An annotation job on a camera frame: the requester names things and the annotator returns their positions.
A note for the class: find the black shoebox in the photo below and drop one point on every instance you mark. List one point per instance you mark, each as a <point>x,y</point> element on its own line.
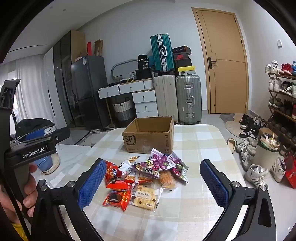
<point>182,63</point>
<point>181,49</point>

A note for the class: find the woven laundry basket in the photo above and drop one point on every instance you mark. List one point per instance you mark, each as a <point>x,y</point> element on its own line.
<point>122,111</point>

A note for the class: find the small orange snack packet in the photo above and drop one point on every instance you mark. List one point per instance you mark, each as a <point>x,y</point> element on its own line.
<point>130,178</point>
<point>144,179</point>

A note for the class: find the white light switch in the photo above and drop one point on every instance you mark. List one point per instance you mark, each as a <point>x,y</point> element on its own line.
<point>279,43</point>

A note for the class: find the wooden door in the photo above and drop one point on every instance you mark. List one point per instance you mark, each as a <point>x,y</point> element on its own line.
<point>226,88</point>

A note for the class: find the white dresser with drawers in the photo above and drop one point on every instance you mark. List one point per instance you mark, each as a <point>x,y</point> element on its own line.
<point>144,96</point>

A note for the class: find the person's left hand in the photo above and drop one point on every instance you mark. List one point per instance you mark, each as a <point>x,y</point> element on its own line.
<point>30,201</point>

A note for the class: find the flat brown cardboard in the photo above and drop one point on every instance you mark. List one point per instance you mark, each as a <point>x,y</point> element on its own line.
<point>98,47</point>

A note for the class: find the black cloth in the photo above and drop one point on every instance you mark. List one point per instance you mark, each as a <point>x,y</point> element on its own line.
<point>34,122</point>

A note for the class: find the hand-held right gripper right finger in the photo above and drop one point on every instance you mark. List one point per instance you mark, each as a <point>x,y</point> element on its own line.
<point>215,185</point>

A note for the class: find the blue and white shoe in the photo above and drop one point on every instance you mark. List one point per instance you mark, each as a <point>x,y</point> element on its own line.
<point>48,163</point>

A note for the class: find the yellow shoebox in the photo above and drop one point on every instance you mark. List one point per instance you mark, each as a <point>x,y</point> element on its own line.
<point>186,70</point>

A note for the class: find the beige slipper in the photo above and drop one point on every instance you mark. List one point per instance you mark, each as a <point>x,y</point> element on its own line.
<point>231,144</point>

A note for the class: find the black bag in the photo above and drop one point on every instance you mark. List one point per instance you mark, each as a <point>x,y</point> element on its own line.
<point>143,74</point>

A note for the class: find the red shoebox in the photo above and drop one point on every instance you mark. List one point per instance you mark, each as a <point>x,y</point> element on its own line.
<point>182,56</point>

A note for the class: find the orange bread packet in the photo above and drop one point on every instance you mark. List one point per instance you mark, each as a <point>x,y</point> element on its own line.
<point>166,179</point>

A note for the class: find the pile of sneakers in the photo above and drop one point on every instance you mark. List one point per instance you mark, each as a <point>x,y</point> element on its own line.
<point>252,150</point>

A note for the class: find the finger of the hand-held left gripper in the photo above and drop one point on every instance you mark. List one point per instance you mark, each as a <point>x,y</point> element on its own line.
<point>34,134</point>
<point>59,139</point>

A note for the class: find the black printed box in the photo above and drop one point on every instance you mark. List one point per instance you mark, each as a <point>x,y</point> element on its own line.
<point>143,61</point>

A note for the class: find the dark grey refrigerator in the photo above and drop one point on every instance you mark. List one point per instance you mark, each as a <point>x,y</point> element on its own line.
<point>90,81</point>

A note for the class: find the white trash bin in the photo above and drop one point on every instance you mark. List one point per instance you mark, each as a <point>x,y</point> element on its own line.
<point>263,157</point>

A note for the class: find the red packet with blue logo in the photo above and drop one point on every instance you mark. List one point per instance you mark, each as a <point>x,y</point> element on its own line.
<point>112,171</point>

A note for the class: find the purple gummy candy packet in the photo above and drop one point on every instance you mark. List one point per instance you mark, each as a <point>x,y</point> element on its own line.
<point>179,171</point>
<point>157,162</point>

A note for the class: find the oval mirror frame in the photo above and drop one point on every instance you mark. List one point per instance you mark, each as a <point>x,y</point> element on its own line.
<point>120,63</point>

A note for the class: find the grey and beige doormat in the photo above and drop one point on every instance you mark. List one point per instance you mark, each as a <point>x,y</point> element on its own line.
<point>231,127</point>

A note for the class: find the silver suitcase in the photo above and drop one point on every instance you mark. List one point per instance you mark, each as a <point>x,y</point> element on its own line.
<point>182,97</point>

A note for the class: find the black and white patterned rug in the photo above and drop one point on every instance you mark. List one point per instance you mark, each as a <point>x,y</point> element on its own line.
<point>97,132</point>

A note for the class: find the white and orange chip packet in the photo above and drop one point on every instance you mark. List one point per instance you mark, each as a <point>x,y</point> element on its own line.
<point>124,166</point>

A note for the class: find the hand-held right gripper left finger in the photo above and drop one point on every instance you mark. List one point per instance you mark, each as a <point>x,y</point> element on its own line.
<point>92,183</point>

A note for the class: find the red chocolate cookie packet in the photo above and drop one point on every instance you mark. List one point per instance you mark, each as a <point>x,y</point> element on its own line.
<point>115,199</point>

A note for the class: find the plaid tablecloth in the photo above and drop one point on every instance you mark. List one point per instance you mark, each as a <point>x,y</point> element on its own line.
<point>196,143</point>

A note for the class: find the wooden shoe rack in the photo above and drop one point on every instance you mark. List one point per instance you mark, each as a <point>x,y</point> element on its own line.
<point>284,113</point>

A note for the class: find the small brown cardboard box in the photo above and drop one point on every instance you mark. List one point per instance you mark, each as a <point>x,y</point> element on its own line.
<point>263,132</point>

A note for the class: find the teal suitcase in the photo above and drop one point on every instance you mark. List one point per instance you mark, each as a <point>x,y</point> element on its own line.
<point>157,41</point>

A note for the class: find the red tall item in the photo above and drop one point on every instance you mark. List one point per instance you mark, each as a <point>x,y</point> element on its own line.
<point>89,48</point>

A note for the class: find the small white basket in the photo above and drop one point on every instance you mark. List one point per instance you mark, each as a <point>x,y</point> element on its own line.
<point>133,75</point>

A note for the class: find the white suitcase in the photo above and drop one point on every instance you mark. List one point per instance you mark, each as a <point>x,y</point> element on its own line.
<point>165,99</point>

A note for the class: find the red bag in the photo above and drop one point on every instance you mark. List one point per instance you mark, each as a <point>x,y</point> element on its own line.
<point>290,171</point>

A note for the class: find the red snack packet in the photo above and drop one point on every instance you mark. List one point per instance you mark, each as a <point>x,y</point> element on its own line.
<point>119,185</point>

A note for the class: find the white ribbed box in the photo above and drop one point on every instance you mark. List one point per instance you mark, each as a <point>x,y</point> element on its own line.
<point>148,83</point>

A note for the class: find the white curtain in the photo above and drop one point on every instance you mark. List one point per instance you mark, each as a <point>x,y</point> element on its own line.
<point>27,81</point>

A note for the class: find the tall wardrobe cabinet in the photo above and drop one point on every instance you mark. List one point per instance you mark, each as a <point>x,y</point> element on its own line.
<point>62,69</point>

